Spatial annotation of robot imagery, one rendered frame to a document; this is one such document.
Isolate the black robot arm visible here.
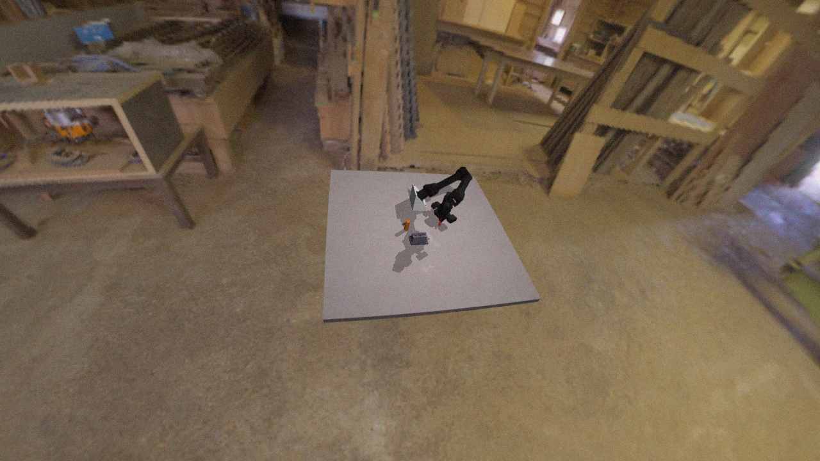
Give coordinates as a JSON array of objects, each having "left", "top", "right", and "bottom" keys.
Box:
[{"left": 416, "top": 167, "right": 472, "bottom": 218}]

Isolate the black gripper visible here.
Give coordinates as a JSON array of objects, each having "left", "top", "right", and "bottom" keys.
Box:
[{"left": 431, "top": 201, "right": 457, "bottom": 223}]

